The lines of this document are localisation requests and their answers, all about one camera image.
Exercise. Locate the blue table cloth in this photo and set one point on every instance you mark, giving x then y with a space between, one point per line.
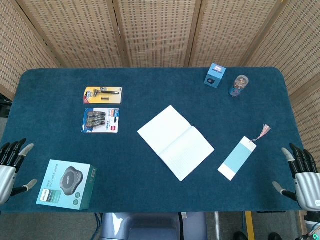
150 85

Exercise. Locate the yellow table leg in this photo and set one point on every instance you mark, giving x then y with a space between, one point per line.
249 225

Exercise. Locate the cream and teal card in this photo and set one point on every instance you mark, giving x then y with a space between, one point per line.
237 157

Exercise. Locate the woven bamboo screen panel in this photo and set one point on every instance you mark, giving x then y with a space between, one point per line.
157 32
230 32
300 62
17 50
80 32

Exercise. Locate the green conference speaker box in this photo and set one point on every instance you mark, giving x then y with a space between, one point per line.
66 183

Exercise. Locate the yellow razor blister pack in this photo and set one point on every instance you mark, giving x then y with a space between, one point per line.
102 95

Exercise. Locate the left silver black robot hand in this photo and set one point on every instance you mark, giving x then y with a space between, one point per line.
6 175

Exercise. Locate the white table leg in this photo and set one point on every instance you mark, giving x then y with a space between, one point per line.
217 225

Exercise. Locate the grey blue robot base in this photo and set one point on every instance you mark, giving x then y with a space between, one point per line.
150 225

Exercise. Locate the small blue speaker box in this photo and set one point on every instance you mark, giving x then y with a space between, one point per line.
214 76

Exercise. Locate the clear plastic jar blue label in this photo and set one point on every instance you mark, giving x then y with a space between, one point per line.
238 86

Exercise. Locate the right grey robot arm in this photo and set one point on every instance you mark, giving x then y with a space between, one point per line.
312 223

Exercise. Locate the black shoe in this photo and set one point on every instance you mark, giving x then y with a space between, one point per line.
275 236
240 236

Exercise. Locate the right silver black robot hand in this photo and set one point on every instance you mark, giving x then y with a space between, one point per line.
307 185

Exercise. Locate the open white lined notebook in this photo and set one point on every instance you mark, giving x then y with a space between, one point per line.
175 142

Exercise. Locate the black equipment box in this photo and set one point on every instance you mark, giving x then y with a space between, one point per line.
4 107

